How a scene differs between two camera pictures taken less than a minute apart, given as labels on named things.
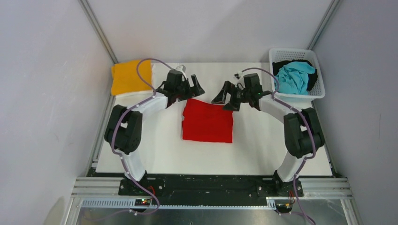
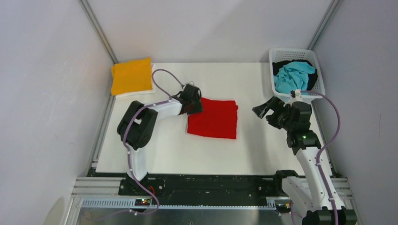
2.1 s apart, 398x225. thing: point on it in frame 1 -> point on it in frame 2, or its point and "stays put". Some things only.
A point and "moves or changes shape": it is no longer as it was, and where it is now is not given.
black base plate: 168,191 stays put
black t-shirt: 311,77 stays put
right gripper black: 221,98 -> 275,104
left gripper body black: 183,91 -> 195,107
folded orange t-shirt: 125,78 stays put
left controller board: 142,202 stays put
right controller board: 284,208 stays put
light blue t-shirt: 293,78 stays put
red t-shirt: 203,121 moves or changes shape
